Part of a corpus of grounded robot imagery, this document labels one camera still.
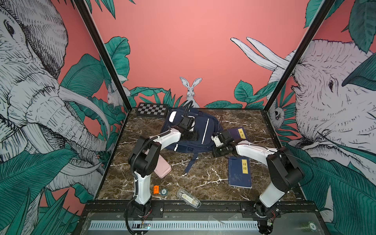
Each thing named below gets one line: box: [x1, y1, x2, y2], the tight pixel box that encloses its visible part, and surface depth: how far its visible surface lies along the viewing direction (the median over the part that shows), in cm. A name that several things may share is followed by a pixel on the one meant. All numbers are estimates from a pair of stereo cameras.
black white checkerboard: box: [136, 102, 168, 118], surface depth 117 cm
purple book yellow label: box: [227, 126, 250, 144], surface depth 106 cm
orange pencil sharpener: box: [153, 185, 160, 195], surface depth 80 cm
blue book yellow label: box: [228, 156, 252, 189], surface depth 88 cm
